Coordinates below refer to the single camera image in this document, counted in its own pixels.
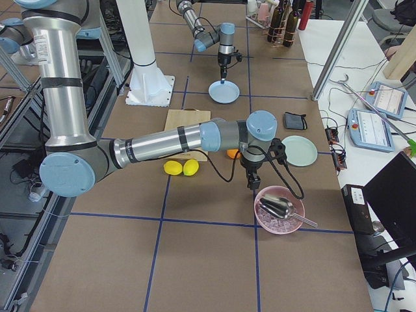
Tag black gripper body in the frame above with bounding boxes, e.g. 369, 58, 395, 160
217, 52, 232, 68
240, 149, 263, 182

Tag light blue plate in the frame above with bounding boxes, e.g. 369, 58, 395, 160
209, 81, 240, 104

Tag orange fruit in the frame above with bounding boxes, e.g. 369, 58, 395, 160
226, 149, 241, 160

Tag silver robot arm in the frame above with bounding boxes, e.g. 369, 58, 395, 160
176, 1, 241, 85
20, 1, 278, 197

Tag pale green plate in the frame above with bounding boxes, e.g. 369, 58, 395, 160
282, 135, 318, 167

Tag metal scoop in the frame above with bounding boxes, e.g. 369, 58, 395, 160
259, 195, 318, 228

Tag pink bowl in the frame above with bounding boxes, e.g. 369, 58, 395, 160
254, 186, 305, 235

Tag ice cubes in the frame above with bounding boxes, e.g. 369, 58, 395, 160
255, 202, 302, 235

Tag dark wine bottle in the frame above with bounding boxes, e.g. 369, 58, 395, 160
267, 1, 284, 42
283, 6, 299, 47
281, 0, 292, 24

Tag pink plastic cup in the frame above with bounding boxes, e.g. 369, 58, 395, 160
257, 3, 270, 22

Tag right yellow lemon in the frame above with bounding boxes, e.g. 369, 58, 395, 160
183, 159, 200, 176

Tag yellow lemon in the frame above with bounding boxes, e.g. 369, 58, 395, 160
183, 159, 200, 176
163, 161, 183, 176

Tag wooden cutting board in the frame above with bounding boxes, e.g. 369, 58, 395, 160
164, 109, 211, 162

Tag grey folded cloth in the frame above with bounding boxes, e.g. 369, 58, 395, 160
283, 112, 307, 130

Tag left yellow lemon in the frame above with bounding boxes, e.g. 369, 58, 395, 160
163, 161, 183, 176

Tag black orange power adapter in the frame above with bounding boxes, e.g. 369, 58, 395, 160
325, 127, 339, 144

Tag red bottle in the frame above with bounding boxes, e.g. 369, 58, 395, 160
298, 0, 314, 31

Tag near teach pendant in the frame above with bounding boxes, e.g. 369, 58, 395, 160
347, 109, 395, 153

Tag teach pendant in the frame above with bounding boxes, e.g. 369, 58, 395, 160
365, 81, 408, 120
347, 109, 395, 153

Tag black computer box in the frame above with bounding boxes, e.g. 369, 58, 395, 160
341, 184, 400, 289

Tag black monitor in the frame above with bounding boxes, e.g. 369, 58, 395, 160
363, 151, 415, 246

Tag far teach pendant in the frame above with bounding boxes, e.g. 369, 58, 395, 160
365, 81, 408, 120

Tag metal reacher grabber tool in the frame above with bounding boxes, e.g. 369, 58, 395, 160
337, 76, 415, 157

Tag wrist black camera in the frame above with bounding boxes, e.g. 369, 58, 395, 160
268, 138, 287, 165

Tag white wire cup rack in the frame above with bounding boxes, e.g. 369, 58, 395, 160
246, 1, 272, 30

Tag copper wire bottle holder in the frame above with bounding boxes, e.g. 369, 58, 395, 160
273, 23, 286, 46

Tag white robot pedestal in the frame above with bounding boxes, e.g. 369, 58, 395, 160
116, 0, 175, 107

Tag aluminium frame post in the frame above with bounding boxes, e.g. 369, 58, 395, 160
311, 0, 369, 101

